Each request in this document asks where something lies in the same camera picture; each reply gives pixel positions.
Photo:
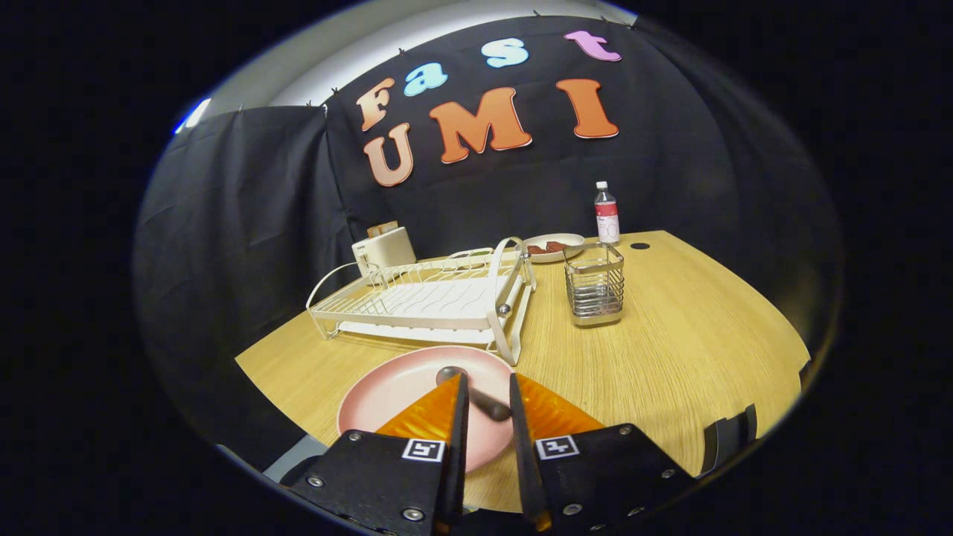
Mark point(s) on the clear bottle with red label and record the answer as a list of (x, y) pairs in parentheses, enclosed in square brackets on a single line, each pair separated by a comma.
[(607, 219)]

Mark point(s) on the white toaster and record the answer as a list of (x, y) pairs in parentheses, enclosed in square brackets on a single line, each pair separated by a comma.
[(387, 253)]

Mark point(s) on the ceiling light panel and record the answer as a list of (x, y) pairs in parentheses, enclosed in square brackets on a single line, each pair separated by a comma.
[(193, 115)]

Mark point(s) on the pink plate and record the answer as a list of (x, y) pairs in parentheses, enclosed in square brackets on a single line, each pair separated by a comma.
[(387, 387)]

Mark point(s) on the black backdrop cloth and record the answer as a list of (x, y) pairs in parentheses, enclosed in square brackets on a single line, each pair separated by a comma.
[(246, 223)]

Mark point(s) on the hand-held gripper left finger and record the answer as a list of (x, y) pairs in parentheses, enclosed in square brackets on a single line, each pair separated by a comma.
[(372, 480)]

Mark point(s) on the small white dish with greens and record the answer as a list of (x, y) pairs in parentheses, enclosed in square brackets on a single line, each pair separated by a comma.
[(469, 255)]

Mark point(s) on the toasted bread slice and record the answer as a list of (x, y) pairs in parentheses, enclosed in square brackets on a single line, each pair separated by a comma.
[(390, 227), (374, 231)]

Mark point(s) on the white oval plate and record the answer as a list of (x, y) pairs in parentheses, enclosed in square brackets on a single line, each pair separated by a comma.
[(575, 240)]

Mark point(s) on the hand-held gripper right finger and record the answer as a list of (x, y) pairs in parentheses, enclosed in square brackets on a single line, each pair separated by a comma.
[(595, 476)]

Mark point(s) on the dark chair backrest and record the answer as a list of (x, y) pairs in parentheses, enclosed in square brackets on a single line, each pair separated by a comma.
[(733, 435)]

